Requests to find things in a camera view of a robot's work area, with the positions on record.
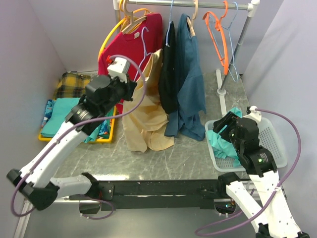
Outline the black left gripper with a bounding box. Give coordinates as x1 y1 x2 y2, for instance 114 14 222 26
99 73 137 116

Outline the turquoise t shirt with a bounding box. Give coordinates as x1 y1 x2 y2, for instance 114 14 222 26
207 107 243 167

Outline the pale blue wire hanger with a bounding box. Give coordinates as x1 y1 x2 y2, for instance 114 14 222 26
138 26 153 70

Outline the cream beige shirt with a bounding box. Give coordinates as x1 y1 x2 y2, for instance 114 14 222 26
122 49 174 152

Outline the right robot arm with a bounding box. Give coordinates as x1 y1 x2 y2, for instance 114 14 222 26
213 109 309 238

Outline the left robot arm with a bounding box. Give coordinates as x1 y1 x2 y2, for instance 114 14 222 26
6 75 137 211

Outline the dark blue shirt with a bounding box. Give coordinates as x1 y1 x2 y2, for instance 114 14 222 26
164 13 207 141

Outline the black shirt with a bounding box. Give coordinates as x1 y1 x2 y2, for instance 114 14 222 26
158 22 177 114

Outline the magenta pink shirt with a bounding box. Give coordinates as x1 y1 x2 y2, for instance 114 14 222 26
98 12 164 117

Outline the yellow plaid shirt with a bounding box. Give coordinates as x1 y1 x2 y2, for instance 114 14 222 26
53 72 91 99

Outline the orange plastic hanger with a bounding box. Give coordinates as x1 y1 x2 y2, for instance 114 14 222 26
202 0 230 75

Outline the yellow plastic hanger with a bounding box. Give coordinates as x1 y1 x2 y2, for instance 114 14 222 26
98 0 151 61

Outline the beige hanger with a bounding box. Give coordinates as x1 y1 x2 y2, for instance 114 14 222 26
119 0 151 34

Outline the light blue hanger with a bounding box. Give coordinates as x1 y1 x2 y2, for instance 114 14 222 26
165 0 174 47

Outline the wooden hanger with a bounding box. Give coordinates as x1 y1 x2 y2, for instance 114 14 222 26
187 0 199 37

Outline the white perforated plastic basket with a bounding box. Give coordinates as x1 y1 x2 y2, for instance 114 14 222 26
205 117 288 173

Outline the green printed garment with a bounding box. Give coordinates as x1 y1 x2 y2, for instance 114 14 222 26
98 119 113 139

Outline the yellow plastic tray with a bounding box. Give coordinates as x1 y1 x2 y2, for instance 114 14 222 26
38 119 116 144

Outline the black base bar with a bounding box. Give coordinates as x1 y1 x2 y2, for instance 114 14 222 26
79 179 248 215

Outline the folded turquoise cloth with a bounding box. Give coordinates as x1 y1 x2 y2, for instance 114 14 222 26
40 98 100 143

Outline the blue patterned cloth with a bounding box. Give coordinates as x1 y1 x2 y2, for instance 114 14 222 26
41 99 56 128

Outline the white clothes rack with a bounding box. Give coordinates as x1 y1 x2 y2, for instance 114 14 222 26
128 0 260 116

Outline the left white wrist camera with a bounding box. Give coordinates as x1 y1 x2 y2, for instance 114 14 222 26
107 57 130 83

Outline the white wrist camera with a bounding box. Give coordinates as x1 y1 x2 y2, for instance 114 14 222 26
107 57 130 83
244 106 262 123

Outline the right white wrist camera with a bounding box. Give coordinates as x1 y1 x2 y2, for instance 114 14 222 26
244 106 262 123

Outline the thin blue wire hanger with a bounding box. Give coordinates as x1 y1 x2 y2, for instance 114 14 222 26
203 0 239 82

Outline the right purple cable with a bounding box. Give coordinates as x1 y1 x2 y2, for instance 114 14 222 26
195 108 302 238

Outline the purple cable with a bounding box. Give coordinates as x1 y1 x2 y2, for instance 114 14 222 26
9 54 147 221
195 108 302 238

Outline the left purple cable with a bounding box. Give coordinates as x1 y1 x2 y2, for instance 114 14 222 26
9 54 147 221

